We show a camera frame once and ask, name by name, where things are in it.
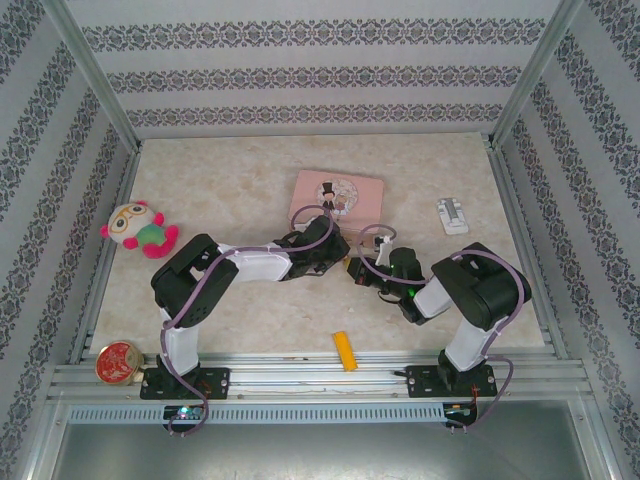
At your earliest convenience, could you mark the pink box with cartoon couple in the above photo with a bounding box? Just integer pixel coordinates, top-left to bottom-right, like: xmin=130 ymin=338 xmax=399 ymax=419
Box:
xmin=288 ymin=169 xmax=385 ymax=234

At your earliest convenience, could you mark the white plastic latch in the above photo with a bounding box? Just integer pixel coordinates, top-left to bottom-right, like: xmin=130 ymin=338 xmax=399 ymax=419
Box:
xmin=433 ymin=197 xmax=472 ymax=236

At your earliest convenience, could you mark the yellow block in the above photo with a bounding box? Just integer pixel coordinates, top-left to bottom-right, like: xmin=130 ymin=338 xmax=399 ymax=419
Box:
xmin=332 ymin=330 xmax=360 ymax=373

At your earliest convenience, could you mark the plush toy with glasses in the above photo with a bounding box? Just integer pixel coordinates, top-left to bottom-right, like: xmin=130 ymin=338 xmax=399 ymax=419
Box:
xmin=99 ymin=198 xmax=181 ymax=260

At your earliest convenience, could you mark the round red tin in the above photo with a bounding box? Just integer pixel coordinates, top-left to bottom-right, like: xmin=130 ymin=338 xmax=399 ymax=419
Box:
xmin=95 ymin=340 xmax=146 ymax=387

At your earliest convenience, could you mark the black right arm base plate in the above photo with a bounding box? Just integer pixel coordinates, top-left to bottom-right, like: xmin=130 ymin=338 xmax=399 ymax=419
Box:
xmin=405 ymin=364 xmax=499 ymax=400

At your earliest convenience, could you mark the aluminium frame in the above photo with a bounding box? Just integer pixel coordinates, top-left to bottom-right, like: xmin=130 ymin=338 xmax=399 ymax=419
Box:
xmin=0 ymin=0 xmax=640 ymax=480

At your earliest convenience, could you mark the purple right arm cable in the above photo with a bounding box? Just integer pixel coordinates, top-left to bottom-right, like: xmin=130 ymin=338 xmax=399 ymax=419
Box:
xmin=358 ymin=224 xmax=532 ymax=435

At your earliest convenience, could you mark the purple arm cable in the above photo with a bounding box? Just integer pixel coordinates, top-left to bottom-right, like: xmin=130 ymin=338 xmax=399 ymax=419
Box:
xmin=358 ymin=224 xmax=532 ymax=435
xmin=158 ymin=202 xmax=335 ymax=437

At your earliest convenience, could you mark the slotted grey cable duct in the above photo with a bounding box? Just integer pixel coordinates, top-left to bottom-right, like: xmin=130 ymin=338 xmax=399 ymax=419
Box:
xmin=66 ymin=403 xmax=447 ymax=425

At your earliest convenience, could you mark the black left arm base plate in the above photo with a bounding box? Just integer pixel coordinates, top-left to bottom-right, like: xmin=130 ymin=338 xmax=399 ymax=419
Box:
xmin=139 ymin=366 xmax=232 ymax=401

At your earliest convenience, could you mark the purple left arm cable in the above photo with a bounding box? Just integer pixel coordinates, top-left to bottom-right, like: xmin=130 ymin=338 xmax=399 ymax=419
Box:
xmin=158 ymin=202 xmax=335 ymax=437

